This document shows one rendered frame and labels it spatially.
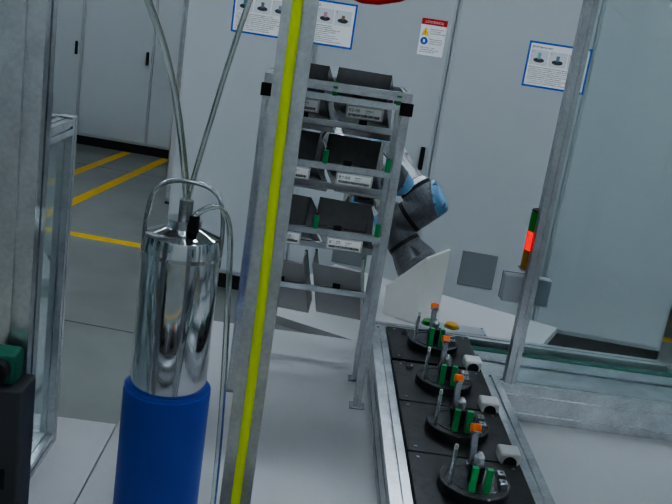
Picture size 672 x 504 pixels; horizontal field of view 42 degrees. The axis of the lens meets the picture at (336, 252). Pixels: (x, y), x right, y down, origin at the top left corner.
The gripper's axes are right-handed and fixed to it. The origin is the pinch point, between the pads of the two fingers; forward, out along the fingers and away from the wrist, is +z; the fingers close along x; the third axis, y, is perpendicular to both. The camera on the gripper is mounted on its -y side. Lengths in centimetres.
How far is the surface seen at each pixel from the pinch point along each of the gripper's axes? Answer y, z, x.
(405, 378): 14, 51, -22
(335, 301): 17.1, 24.7, 1.0
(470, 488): -11, 97, -39
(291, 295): 15.8, 27.1, 13.0
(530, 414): 28, 41, -56
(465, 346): 27, 22, -37
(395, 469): -3, 91, -25
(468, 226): 177, -232, -36
